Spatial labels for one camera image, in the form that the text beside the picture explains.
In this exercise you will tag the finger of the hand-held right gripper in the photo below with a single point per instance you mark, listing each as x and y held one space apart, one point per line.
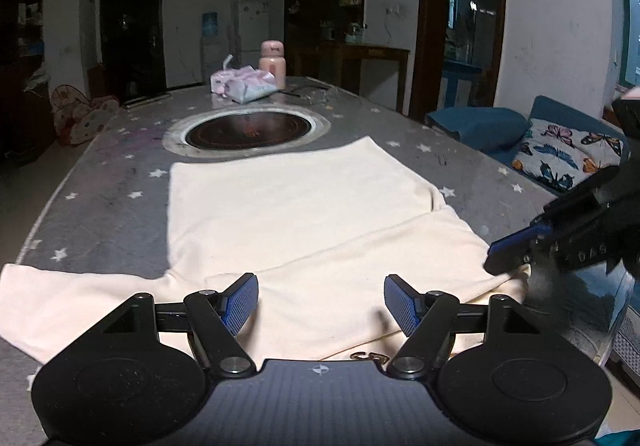
515 243

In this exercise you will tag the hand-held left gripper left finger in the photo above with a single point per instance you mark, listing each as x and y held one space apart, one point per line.
240 302

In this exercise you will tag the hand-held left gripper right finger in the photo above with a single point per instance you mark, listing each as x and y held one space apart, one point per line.
402 303

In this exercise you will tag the cream garment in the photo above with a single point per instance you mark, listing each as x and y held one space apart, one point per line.
300 206

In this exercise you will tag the small metal clasp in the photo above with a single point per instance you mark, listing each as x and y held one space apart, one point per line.
370 356

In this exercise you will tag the butterfly-print pillow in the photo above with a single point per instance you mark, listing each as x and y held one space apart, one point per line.
560 150

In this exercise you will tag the grey patterned rug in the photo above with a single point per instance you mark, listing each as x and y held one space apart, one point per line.
627 346

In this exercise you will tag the blue sofa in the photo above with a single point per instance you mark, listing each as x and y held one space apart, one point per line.
475 123

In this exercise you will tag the blue cabinet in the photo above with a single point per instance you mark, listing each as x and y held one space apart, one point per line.
460 85

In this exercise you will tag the grey star-print tablecloth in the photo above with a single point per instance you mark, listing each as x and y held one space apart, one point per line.
100 206

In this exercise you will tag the round built-in hotplate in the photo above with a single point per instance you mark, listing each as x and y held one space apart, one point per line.
250 130

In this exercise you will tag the glass window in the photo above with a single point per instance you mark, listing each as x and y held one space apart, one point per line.
632 25

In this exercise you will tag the pink tissue pack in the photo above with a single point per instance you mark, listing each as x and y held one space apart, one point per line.
245 85

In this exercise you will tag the pink thermos bottle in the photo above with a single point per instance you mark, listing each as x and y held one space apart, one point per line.
272 65

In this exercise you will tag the brown wooden side table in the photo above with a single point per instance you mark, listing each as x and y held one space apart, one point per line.
370 50

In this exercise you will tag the floral mesh food cover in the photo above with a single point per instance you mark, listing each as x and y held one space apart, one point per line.
75 115

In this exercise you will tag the glass kettle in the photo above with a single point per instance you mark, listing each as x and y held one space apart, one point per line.
354 34

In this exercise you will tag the white refrigerator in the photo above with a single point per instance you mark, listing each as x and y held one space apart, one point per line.
250 25

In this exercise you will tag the water dispenser with blue bottle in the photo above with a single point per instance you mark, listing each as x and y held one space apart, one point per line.
210 24

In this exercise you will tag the dark wooden door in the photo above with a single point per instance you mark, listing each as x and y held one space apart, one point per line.
132 40

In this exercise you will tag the dark wooden display cabinet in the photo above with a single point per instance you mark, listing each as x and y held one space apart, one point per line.
320 0

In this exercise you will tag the dark wooden shelf unit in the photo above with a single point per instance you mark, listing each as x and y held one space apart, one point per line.
20 75

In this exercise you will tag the dark wooden door frame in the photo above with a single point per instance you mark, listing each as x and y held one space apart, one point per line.
430 25

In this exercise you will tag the white wall outlet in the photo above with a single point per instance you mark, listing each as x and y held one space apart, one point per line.
395 10

